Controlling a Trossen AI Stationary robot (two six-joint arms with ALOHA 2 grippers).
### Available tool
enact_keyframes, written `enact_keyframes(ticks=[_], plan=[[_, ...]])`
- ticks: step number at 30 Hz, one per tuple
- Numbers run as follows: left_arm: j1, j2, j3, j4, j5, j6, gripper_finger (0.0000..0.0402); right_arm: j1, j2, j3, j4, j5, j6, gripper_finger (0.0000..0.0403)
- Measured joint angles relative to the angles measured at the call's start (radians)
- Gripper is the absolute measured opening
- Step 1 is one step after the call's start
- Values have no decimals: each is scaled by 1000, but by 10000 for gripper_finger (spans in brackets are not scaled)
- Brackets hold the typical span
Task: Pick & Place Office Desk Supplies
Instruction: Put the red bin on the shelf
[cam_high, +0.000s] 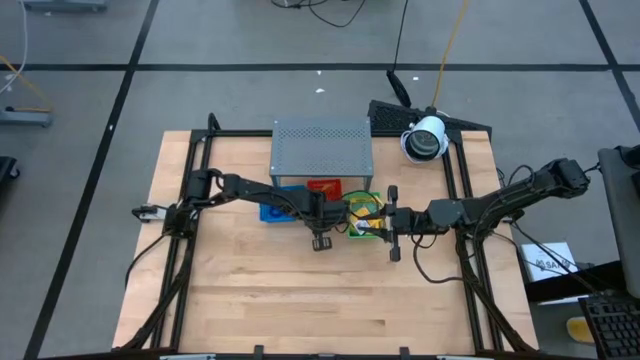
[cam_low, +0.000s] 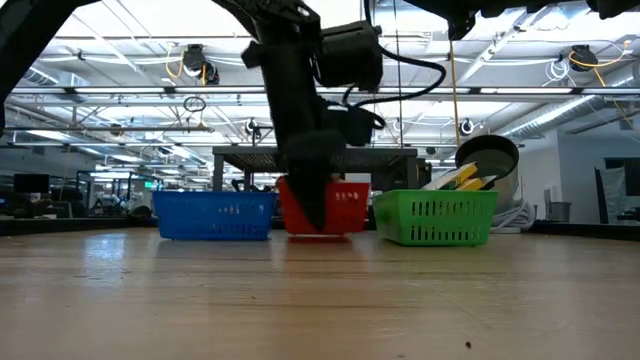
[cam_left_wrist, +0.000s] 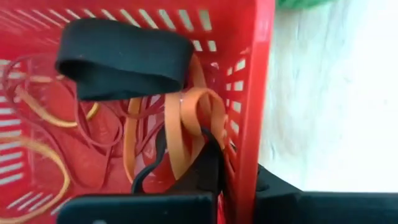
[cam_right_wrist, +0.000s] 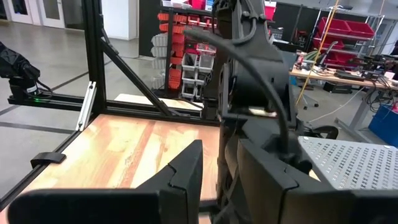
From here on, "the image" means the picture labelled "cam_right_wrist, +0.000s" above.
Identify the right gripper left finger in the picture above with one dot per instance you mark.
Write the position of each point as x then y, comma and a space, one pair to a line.
93, 208

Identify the black aluminium table frame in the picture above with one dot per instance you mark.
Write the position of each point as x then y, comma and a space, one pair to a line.
93, 62

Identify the red bin shelf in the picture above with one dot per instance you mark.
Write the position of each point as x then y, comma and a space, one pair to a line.
345, 31

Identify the parts bin rack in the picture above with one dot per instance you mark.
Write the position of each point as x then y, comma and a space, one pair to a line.
177, 46

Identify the black box under workbench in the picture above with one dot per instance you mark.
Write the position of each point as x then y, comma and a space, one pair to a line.
337, 87

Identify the black table edge clip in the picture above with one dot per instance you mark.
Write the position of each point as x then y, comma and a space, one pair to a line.
46, 158

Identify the silver aluminium bracket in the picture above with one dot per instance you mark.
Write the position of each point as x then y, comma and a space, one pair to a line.
87, 105

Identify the white double doors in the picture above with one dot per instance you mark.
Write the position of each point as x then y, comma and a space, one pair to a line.
34, 12

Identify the blue bin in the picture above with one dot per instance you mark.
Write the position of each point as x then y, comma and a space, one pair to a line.
385, 124

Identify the wooden workbench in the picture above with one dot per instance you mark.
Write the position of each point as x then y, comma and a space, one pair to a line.
342, 79

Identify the grey perforated metal shelf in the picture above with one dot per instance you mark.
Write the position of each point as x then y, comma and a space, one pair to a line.
351, 165

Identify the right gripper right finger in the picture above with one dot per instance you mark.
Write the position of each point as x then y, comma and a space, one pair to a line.
311, 208

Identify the red storage bins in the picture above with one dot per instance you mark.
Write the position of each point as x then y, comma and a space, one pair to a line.
270, 11

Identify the black office chair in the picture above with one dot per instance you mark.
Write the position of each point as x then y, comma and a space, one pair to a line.
328, 53

